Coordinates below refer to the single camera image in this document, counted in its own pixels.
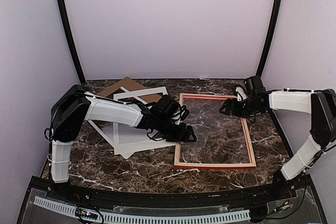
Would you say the small circuit board with led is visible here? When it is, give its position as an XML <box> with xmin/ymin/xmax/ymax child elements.
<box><xmin>75</xmin><ymin>208</ymin><xmax>98</xmax><ymax>219</ymax></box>

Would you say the black left corner post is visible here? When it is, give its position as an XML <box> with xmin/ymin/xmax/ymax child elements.
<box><xmin>57</xmin><ymin>0</ymin><xmax>86</xmax><ymax>85</ymax></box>

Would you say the black corner post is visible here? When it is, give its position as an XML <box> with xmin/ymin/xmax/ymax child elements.
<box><xmin>256</xmin><ymin>0</ymin><xmax>281</xmax><ymax>77</ymax></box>
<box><xmin>57</xmin><ymin>0</ymin><xmax>86</xmax><ymax>85</ymax></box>

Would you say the white photo mat board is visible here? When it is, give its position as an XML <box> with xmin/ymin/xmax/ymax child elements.
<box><xmin>113</xmin><ymin>87</ymin><xmax>176</xmax><ymax>155</ymax></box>

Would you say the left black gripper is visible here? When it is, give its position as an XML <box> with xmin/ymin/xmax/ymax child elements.
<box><xmin>156</xmin><ymin>115</ymin><xmax>196</xmax><ymax>142</ymax></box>

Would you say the white slotted cable duct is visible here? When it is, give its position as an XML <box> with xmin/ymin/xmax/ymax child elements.
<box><xmin>33</xmin><ymin>196</ymin><xmax>251</xmax><ymax>223</ymax></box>

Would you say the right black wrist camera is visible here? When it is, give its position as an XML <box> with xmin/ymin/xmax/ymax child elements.
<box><xmin>244</xmin><ymin>76</ymin><xmax>266</xmax><ymax>97</ymax></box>

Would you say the autumn forest photo print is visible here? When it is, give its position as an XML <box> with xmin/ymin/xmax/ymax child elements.
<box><xmin>88</xmin><ymin>91</ymin><xmax>148</xmax><ymax>159</ymax></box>

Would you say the black right corner post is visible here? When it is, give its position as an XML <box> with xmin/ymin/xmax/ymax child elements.
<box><xmin>256</xmin><ymin>0</ymin><xmax>281</xmax><ymax>77</ymax></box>

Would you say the clear plastic sheet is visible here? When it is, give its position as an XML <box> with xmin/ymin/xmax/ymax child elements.
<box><xmin>180</xmin><ymin>99</ymin><xmax>249</xmax><ymax>164</ymax></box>

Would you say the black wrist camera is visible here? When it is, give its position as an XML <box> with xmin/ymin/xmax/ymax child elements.
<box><xmin>157</xmin><ymin>94</ymin><xmax>179</xmax><ymax>113</ymax></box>
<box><xmin>244</xmin><ymin>76</ymin><xmax>266</xmax><ymax>97</ymax></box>

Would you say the brown cardboard backing board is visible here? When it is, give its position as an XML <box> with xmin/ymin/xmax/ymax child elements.
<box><xmin>98</xmin><ymin>77</ymin><xmax>167</xmax><ymax>103</ymax></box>

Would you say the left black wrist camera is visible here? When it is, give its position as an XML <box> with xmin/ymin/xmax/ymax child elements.
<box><xmin>157</xmin><ymin>94</ymin><xmax>179</xmax><ymax>113</ymax></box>

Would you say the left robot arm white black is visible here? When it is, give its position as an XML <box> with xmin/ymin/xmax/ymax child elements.
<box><xmin>44</xmin><ymin>84</ymin><xmax>197</xmax><ymax>201</ymax></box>

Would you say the black front mounting rail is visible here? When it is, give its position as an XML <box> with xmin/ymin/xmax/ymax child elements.
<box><xmin>28</xmin><ymin>176</ymin><xmax>313</xmax><ymax>210</ymax></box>

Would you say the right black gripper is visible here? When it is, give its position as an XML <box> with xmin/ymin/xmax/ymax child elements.
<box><xmin>219</xmin><ymin>97</ymin><xmax>261</xmax><ymax>119</ymax></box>

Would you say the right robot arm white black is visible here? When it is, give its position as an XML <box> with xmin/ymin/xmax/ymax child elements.
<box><xmin>218</xmin><ymin>89</ymin><xmax>335</xmax><ymax>200</ymax></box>

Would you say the red wooden picture frame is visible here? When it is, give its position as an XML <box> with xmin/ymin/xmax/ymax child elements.
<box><xmin>174</xmin><ymin>93</ymin><xmax>257</xmax><ymax>170</ymax></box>

